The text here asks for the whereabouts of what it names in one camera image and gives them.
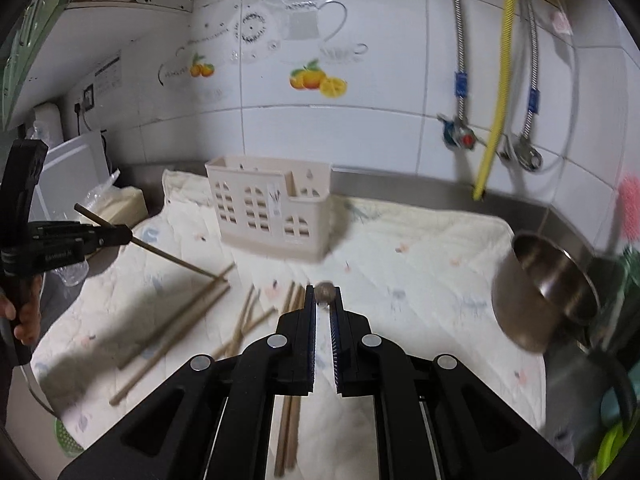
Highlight brown wooden chopstick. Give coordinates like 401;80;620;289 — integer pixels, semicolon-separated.
116;262;235;370
314;282;336;307
283;284;307;470
74;203;218;280
108;285;231;406
273;282;298;478
210;307;278;360
227;284;255;356

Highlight person's left hand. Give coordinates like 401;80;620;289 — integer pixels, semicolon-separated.
1;275;43;346

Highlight clear glass mug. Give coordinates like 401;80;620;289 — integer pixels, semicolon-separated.
54;259;90;287

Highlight white cutting board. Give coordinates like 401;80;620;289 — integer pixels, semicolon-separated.
29;132;110;221

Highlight cream quilted patterned mat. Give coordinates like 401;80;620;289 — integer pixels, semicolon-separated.
32;171;546;479

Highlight stainless steel pot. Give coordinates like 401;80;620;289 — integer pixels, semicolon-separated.
491;231;600;354

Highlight lime green plastic basket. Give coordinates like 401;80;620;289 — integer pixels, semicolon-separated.
594;417;639;479

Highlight white instruction sticker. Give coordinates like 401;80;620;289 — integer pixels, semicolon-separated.
94;51;122;98

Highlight beige plastic utensil holder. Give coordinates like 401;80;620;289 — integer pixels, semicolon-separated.
205;155;331;261

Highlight chrome angle valve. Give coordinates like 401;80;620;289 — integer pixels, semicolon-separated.
500;134;544;172

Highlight pink bottle brush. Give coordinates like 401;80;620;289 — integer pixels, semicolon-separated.
618;174;640;244

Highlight black wall power socket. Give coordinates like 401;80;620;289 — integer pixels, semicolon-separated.
82;84;96;112

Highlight braided metal hose right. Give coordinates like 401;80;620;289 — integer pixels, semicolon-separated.
519;0;542;139

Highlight braided metal hose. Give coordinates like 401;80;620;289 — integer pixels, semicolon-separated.
519;0;542;139
444;0;471;122

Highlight red handled water valve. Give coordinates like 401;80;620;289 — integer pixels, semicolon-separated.
437;114;486;151

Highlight braided metal hose left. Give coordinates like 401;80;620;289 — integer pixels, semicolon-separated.
444;0;471;122

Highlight yellow gas hose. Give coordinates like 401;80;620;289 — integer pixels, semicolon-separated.
472;0;522;201

